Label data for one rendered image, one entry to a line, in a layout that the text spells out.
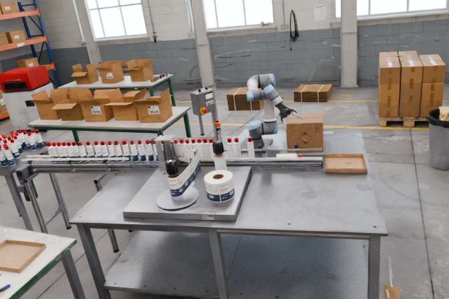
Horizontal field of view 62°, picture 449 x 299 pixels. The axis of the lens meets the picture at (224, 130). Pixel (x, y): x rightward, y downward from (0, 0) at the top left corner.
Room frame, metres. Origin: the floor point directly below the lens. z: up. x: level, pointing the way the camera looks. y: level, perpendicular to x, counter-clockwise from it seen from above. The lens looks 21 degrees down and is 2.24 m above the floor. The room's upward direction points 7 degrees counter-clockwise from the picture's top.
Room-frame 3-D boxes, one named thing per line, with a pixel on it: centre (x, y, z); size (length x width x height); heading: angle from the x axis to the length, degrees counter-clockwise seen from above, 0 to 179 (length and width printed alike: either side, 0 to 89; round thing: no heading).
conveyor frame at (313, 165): (2.88, 0.06, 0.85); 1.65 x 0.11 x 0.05; 74
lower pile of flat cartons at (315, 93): (7.01, -1.80, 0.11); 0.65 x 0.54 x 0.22; 63
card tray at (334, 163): (2.61, -0.90, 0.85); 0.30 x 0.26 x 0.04; 74
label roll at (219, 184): (2.32, 0.08, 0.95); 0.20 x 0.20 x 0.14
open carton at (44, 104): (5.29, 2.41, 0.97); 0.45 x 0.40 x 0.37; 158
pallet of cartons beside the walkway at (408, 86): (5.58, -2.91, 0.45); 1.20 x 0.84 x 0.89; 157
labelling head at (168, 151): (2.90, 0.49, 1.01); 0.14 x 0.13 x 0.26; 74
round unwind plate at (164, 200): (2.35, 0.39, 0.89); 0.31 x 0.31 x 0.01
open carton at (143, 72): (7.07, 1.43, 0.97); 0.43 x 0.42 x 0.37; 152
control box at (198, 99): (2.99, 0.14, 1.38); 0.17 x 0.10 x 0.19; 129
